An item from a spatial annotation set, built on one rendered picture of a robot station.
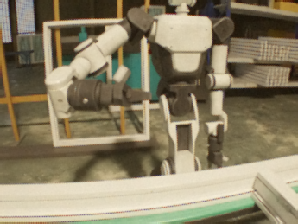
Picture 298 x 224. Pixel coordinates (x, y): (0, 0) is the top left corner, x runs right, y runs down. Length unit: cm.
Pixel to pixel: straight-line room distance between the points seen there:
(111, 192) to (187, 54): 68
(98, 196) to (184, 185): 21
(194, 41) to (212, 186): 63
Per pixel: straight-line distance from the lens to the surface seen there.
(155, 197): 57
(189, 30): 99
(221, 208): 62
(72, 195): 55
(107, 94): 55
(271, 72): 477
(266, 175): 65
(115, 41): 90
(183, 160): 111
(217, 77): 114
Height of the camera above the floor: 128
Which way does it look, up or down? 20 degrees down
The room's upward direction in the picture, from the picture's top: straight up
